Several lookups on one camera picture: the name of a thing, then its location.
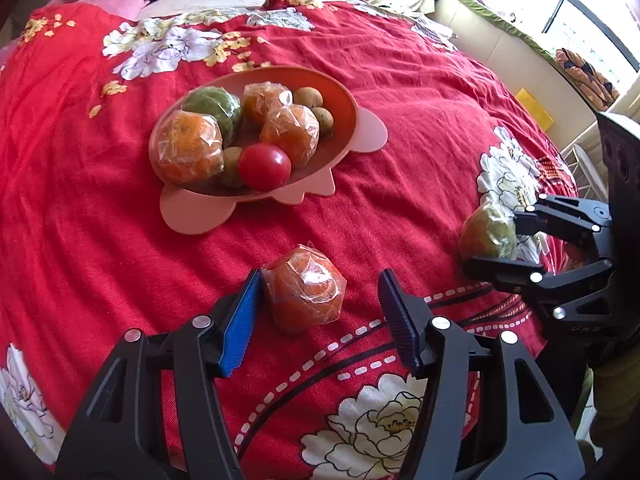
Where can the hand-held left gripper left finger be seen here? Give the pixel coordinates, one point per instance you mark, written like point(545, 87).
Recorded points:
point(242, 330)

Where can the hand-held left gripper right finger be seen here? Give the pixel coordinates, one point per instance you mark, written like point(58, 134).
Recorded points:
point(400, 320)

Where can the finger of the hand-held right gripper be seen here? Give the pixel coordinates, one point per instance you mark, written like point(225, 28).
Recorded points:
point(565, 215)
point(505, 270)

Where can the small green orange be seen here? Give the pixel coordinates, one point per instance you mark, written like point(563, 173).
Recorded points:
point(487, 235)

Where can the pink plastic plate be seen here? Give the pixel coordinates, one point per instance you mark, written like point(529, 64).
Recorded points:
point(200, 210)

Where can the brown longan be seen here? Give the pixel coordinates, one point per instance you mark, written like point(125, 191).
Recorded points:
point(324, 120)
point(307, 96)
point(230, 167)

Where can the red tomato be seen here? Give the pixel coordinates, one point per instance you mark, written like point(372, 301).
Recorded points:
point(264, 166)

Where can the large green orange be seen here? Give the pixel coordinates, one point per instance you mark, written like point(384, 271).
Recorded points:
point(215, 105)

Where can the person's right forearm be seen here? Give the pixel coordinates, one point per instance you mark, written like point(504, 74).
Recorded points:
point(615, 400)

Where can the yellow box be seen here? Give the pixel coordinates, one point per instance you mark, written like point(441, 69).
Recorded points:
point(534, 109)

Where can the orange patterned cushion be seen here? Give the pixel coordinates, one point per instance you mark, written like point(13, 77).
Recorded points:
point(587, 77)

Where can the red floral blanket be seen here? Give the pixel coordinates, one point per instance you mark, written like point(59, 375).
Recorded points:
point(100, 260)

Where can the cream cover with green trim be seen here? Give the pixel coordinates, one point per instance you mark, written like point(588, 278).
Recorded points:
point(500, 60)

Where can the window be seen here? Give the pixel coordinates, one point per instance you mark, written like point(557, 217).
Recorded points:
point(590, 5)

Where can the white printed cloth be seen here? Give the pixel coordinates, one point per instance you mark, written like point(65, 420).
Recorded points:
point(432, 32)

